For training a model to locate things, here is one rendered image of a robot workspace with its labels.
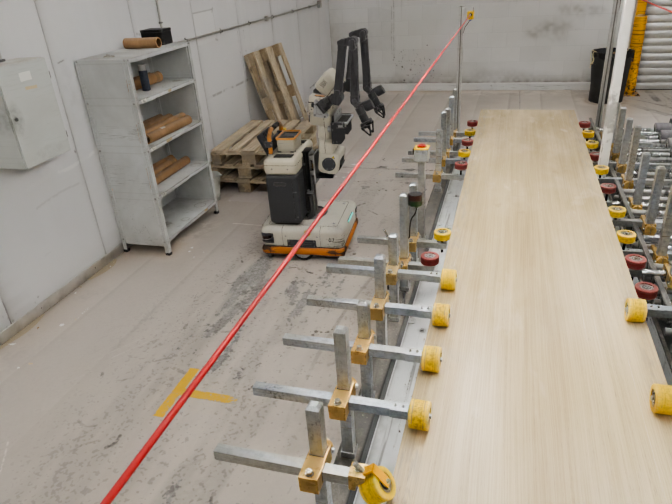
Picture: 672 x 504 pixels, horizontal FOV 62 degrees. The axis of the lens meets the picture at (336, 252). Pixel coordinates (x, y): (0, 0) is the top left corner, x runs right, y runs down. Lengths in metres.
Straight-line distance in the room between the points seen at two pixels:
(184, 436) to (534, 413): 1.87
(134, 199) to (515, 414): 3.68
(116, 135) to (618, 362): 3.75
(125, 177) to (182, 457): 2.48
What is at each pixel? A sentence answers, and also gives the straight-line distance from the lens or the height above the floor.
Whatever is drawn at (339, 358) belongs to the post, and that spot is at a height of 1.08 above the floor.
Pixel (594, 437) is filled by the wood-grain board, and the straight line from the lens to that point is 1.71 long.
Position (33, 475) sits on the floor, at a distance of 3.19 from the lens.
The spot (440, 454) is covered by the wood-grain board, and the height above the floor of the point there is 0.90.
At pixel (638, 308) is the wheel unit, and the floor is 0.97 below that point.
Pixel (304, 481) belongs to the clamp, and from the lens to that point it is 1.46.
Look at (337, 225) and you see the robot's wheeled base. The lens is 4.29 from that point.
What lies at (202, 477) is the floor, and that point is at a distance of 2.85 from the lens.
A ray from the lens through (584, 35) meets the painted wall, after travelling 10.02.
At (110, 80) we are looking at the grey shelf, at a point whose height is 1.41.
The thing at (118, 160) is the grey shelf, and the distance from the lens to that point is 4.70.
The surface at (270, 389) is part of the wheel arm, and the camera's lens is 1.71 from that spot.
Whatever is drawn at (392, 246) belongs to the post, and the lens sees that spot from 2.22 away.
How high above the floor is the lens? 2.06
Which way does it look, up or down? 27 degrees down
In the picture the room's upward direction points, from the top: 4 degrees counter-clockwise
